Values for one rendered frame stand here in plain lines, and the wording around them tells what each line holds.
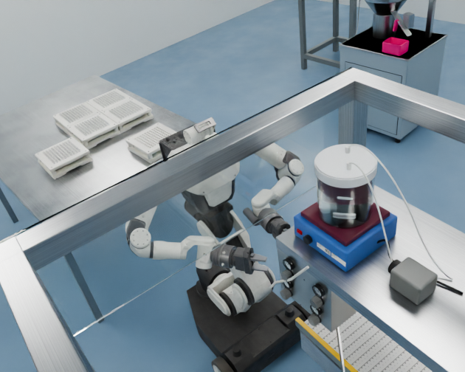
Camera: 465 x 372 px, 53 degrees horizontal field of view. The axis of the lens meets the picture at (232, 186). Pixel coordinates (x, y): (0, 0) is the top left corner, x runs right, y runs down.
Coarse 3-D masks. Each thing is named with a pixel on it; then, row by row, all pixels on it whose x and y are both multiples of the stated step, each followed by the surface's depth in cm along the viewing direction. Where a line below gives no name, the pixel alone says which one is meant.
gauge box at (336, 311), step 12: (300, 276) 133; (312, 276) 127; (300, 288) 137; (324, 288) 125; (300, 300) 141; (324, 300) 128; (336, 300) 127; (312, 312) 138; (324, 312) 131; (336, 312) 130; (348, 312) 135; (324, 324) 135; (336, 324) 133
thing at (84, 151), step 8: (56, 144) 281; (80, 144) 277; (40, 152) 276; (80, 152) 270; (88, 152) 270; (48, 160) 268; (64, 160) 265; (72, 160) 266; (48, 168) 262; (56, 168) 262
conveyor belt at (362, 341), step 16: (352, 320) 160; (368, 320) 159; (320, 336) 157; (336, 336) 156; (352, 336) 156; (368, 336) 155; (384, 336) 154; (352, 352) 151; (368, 352) 150; (384, 352) 149; (400, 352) 149; (368, 368) 146; (384, 368) 145; (400, 368) 144; (416, 368) 144
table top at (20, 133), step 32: (64, 96) 353; (96, 96) 345; (0, 128) 324; (32, 128) 318; (0, 160) 289; (32, 160) 284; (96, 160) 274; (128, 160) 269; (160, 160) 266; (32, 192) 257; (64, 192) 253; (96, 192) 249
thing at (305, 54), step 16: (304, 0) 485; (336, 0) 519; (352, 0) 436; (304, 16) 494; (336, 16) 530; (352, 16) 445; (304, 32) 504; (336, 32) 541; (352, 32) 455; (304, 48) 514; (320, 48) 533; (336, 48) 553; (304, 64) 525; (336, 64) 490
